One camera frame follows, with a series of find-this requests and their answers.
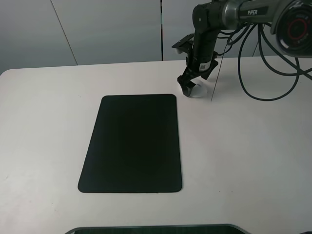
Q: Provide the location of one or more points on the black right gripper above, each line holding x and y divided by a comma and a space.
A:
196, 67

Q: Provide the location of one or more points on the white wireless computer mouse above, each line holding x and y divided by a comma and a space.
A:
199, 90

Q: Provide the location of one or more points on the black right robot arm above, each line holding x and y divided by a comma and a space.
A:
291, 23

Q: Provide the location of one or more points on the black rectangular mouse pad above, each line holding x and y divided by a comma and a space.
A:
134, 146

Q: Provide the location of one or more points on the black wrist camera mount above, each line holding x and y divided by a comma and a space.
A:
184, 45

